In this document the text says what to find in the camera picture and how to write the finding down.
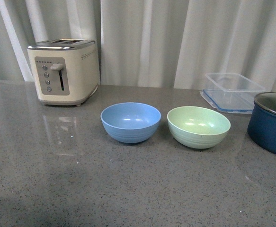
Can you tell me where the green bowl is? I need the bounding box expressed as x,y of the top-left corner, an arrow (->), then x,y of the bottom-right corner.
167,106 -> 231,149

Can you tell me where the blue bowl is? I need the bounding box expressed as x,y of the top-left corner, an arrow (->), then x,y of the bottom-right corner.
100,102 -> 161,143

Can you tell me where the cream toaster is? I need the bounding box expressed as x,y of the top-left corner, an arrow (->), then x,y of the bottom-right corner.
27,38 -> 100,106

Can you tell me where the clear plastic container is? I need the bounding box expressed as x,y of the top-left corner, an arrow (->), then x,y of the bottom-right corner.
203,73 -> 265,99

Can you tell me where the container lid with blue seal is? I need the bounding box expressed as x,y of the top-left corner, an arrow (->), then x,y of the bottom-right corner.
200,89 -> 254,114

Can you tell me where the blue saucepan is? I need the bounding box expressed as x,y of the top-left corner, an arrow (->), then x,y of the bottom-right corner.
247,104 -> 276,154

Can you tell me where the glass lid with blue knob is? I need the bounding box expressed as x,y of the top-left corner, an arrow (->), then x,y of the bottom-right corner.
254,92 -> 276,115

